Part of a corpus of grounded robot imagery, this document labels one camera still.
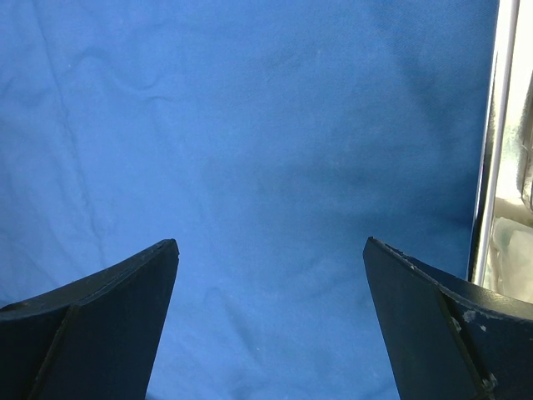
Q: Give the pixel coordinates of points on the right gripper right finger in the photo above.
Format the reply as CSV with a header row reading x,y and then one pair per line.
x,y
448,338

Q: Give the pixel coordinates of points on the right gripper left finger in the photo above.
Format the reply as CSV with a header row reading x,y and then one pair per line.
x,y
94,338

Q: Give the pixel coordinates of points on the white gauze pad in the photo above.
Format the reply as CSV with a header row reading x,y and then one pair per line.
x,y
511,239

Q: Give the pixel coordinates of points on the steel instrument tray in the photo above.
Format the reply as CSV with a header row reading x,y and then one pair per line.
x,y
506,159

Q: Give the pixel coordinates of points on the blue surgical drape cloth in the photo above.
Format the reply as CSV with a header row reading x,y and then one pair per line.
x,y
270,139

